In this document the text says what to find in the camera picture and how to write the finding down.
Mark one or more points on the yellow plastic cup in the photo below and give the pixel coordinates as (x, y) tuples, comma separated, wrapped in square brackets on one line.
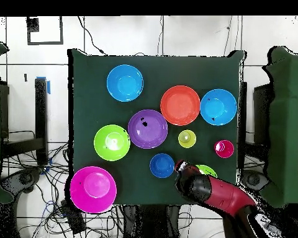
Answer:
[(187, 138)]

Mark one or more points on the orange plastic bowl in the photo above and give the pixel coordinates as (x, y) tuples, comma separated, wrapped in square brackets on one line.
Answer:
[(180, 105)]

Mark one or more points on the green plastic bowl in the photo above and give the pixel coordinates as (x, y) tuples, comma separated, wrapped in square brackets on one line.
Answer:
[(207, 170), (112, 142)]

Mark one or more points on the blue tape strip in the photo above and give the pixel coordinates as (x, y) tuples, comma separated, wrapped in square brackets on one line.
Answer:
[(48, 87)]

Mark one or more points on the black metal stand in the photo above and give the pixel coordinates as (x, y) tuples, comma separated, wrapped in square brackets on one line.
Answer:
[(262, 111), (41, 111)]

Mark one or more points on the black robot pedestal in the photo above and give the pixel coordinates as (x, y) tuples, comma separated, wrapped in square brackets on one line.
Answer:
[(151, 223)]

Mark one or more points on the small dark blue bowl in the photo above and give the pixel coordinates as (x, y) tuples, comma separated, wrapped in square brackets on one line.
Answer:
[(162, 165)]

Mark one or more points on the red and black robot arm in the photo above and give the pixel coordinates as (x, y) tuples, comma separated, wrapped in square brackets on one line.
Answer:
[(196, 188)]

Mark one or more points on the black power box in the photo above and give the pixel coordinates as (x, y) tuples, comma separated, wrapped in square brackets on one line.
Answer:
[(74, 220)]

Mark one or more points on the light blue plastic bowl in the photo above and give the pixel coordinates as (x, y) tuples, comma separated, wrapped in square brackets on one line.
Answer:
[(218, 107), (125, 83)]

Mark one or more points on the red plastic cup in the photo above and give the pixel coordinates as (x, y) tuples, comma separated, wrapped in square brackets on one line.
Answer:
[(224, 148)]

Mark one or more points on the purple plastic bowl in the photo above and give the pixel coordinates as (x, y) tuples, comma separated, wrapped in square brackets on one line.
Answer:
[(151, 133)]

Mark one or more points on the dark green tablecloth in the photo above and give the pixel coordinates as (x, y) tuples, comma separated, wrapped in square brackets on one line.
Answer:
[(164, 72)]

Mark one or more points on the large magenta plastic bowl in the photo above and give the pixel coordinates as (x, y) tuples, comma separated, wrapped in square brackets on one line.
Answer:
[(93, 189)]

